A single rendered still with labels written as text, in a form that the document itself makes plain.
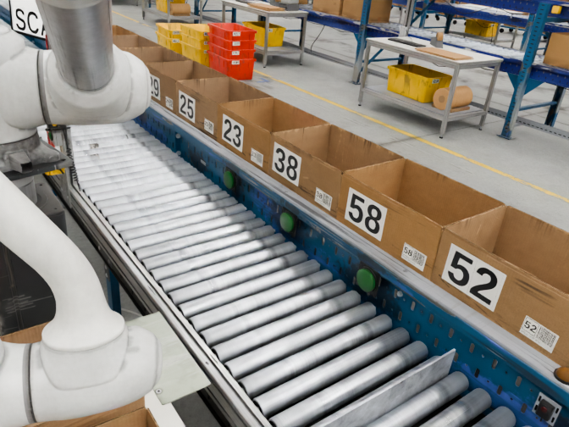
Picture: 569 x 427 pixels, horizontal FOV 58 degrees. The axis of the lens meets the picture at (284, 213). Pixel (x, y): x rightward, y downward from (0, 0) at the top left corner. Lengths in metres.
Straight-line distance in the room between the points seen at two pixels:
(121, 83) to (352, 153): 1.10
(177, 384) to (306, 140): 1.10
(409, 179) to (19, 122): 1.20
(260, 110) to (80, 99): 1.33
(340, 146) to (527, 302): 1.01
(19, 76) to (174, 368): 0.72
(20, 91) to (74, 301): 0.58
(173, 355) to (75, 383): 0.63
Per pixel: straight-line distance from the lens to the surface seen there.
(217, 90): 2.64
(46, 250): 0.67
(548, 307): 1.29
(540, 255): 1.60
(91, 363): 0.71
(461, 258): 1.37
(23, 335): 1.32
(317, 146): 2.05
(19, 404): 0.74
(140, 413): 1.10
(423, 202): 1.79
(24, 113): 1.18
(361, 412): 1.20
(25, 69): 1.17
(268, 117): 2.36
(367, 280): 1.52
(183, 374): 1.28
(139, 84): 1.16
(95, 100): 1.09
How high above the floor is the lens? 1.66
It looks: 28 degrees down
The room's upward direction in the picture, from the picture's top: 5 degrees clockwise
